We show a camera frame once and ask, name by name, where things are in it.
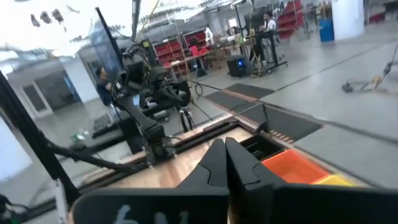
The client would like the black computer box blue light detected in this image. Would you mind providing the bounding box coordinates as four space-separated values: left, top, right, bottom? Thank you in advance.
226 55 249 78

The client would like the black keyboard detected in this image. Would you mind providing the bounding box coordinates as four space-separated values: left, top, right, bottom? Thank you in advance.
92 113 114 133

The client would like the blue bin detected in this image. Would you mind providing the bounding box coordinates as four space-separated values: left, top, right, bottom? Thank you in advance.
318 18 336 43

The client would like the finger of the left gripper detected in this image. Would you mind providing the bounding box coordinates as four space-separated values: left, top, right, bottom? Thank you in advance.
187 107 196 129
179 107 189 132

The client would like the black standing desk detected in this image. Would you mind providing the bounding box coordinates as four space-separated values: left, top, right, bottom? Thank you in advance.
244 29 289 75

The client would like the red shelving unit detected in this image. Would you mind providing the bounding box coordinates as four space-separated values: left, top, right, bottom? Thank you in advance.
183 29 209 57
154 39 187 75
276 0 305 40

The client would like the yellow plastic basket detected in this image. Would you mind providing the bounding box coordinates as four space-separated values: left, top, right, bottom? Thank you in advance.
310 174 355 187

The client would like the wooden work table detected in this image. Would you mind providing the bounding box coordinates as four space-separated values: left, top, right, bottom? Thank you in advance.
163 51 212 77

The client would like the grey desk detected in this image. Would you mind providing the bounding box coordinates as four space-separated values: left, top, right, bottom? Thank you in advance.
70 108 144 156

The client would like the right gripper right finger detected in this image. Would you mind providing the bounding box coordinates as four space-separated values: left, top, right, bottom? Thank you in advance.
225 137 398 224

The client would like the black monitor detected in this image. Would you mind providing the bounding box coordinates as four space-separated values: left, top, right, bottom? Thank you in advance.
244 7 267 30

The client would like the person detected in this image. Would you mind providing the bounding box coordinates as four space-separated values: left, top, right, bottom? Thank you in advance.
259 11 278 63
95 67 114 107

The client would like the white pillar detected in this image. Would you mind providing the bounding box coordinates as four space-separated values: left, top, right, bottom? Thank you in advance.
331 0 366 41

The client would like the black plastic basket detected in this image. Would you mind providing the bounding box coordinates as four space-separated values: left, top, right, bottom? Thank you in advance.
239 134 285 162

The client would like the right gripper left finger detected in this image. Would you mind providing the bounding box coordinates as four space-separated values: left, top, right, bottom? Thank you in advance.
72 138 230 224

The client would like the black orange-striped floor mat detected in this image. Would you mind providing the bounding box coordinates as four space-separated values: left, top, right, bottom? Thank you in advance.
231 103 323 144

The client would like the orange plastic basket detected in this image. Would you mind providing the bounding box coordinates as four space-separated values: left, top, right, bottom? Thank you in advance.
261 149 330 185

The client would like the large black tilted screen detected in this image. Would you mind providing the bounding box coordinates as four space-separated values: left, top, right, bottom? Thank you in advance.
88 6 124 83

